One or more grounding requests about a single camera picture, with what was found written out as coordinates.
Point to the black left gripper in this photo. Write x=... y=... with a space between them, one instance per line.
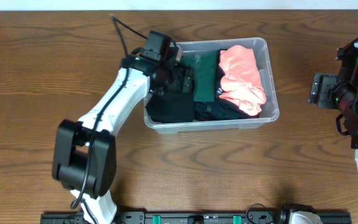
x=178 y=85

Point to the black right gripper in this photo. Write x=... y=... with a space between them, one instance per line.
x=325 y=89

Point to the black cloth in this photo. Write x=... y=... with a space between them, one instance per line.
x=171 y=108

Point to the dark green cloth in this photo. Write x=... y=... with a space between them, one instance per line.
x=204 y=68

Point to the dark navy garment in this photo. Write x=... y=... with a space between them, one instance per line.
x=219 y=109

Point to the salmon pink cloth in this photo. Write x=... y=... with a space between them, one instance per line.
x=241 y=83

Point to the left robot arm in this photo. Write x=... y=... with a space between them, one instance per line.
x=84 y=159

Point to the clear plastic storage container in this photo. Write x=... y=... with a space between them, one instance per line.
x=270 y=110

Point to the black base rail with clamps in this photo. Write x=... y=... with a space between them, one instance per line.
x=263 y=216

